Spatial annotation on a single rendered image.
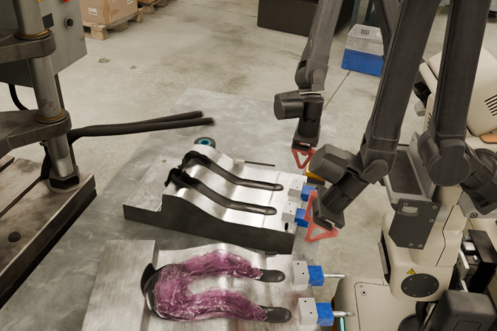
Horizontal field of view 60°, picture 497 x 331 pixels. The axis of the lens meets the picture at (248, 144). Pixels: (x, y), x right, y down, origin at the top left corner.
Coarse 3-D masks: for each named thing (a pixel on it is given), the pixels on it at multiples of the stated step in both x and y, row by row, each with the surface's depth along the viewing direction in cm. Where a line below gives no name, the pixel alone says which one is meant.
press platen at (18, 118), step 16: (0, 112) 127; (16, 112) 128; (32, 112) 128; (64, 112) 128; (0, 128) 120; (16, 128) 120; (32, 128) 121; (48, 128) 123; (64, 128) 127; (0, 144) 115; (16, 144) 119
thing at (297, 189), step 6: (294, 180) 128; (300, 180) 128; (294, 186) 126; (300, 186) 126; (306, 186) 128; (288, 192) 126; (294, 192) 125; (300, 192) 125; (306, 192) 126; (306, 198) 126
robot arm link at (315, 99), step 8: (304, 96) 109; (312, 96) 109; (320, 96) 110; (304, 104) 108; (312, 104) 108; (320, 104) 109; (304, 112) 111; (312, 112) 109; (320, 112) 110; (312, 120) 112
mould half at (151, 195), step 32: (160, 160) 142; (224, 160) 135; (160, 192) 128; (192, 192) 119; (224, 192) 125; (256, 192) 127; (160, 224) 124; (192, 224) 121; (224, 224) 118; (256, 224) 116; (288, 224) 116
